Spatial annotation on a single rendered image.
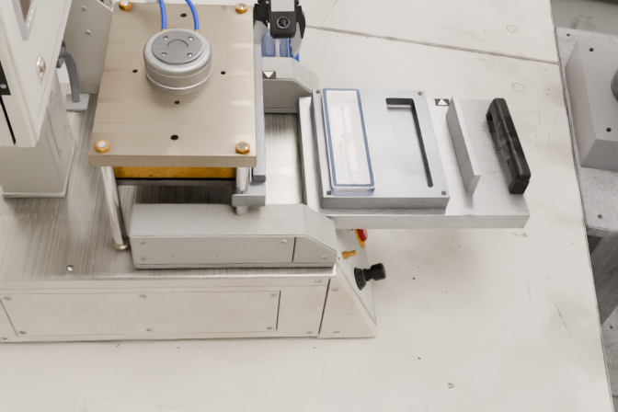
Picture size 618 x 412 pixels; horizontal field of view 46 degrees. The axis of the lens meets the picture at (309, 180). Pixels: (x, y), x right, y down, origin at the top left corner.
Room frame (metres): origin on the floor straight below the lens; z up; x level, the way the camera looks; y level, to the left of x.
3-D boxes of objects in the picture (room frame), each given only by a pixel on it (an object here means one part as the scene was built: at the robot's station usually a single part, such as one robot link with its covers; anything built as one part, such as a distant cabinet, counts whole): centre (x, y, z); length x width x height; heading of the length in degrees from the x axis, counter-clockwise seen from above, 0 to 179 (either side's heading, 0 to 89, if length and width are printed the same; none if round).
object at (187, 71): (0.66, 0.21, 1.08); 0.31 x 0.24 x 0.13; 10
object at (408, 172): (0.69, -0.09, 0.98); 0.20 x 0.17 x 0.03; 10
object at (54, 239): (0.64, 0.20, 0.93); 0.46 x 0.35 x 0.01; 100
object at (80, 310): (0.66, 0.17, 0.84); 0.53 x 0.37 x 0.17; 100
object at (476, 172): (0.69, -0.13, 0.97); 0.30 x 0.22 x 0.08; 100
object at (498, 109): (0.72, -0.27, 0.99); 0.15 x 0.02 x 0.04; 10
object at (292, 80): (0.79, 0.12, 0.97); 0.26 x 0.05 x 0.07; 100
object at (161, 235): (0.52, 0.08, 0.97); 0.25 x 0.05 x 0.07; 100
